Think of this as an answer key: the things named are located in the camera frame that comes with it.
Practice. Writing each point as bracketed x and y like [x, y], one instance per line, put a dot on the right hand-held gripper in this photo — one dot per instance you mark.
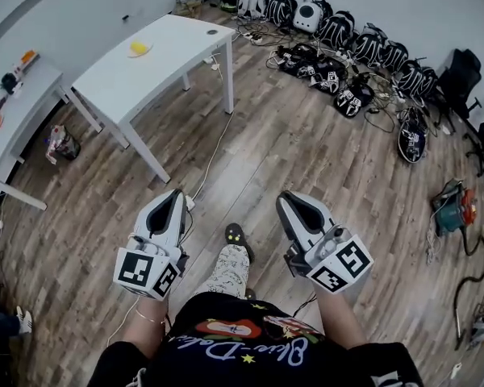
[339, 264]

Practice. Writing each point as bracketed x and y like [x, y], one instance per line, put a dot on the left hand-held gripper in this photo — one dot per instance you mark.
[137, 270]

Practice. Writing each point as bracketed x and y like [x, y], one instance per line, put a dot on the white plate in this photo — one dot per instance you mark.
[149, 51]

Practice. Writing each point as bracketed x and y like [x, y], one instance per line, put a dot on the yellow corn cob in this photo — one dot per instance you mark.
[138, 47]

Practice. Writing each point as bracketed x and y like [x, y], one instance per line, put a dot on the person's right forearm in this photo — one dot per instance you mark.
[340, 321]

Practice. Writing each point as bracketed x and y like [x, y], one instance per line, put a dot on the person's left forearm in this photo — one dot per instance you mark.
[145, 329]

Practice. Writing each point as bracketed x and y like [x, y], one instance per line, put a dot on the white power strip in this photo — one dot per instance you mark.
[190, 204]

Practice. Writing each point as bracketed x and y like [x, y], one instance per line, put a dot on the black shoe with yellow dots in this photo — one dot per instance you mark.
[236, 235]

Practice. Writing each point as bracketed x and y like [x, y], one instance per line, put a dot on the white patterned trouser leg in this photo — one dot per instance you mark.
[226, 270]

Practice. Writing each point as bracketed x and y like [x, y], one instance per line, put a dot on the black bin with plastic bag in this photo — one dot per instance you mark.
[64, 145]

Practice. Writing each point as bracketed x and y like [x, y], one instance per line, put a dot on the round black helmet device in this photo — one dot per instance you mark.
[413, 139]

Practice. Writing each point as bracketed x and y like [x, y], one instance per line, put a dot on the white rectangular table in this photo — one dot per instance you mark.
[153, 75]

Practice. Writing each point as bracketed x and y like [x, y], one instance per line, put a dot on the black printed shirt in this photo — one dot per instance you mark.
[266, 357]

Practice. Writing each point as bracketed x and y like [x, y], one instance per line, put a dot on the teal vacuum cleaner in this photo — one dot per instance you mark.
[451, 212]

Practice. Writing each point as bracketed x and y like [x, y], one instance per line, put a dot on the pile of black floor devices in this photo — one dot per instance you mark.
[326, 75]

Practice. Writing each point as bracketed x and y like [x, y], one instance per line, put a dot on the grey long table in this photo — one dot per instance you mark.
[20, 115]

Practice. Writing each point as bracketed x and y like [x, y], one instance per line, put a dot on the row of black white backpacks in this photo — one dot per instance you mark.
[347, 26]

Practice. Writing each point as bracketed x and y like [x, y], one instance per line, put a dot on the white boxy device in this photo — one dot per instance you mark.
[306, 16]

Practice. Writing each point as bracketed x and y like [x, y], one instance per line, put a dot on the black small device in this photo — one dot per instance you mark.
[10, 82]

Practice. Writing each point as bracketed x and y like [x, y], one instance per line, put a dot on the white grey helmet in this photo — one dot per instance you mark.
[483, 329]

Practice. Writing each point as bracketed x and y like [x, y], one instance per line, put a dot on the orange object on tray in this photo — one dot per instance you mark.
[29, 56]

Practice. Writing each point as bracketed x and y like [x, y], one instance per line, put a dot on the black office chair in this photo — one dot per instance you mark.
[461, 79]

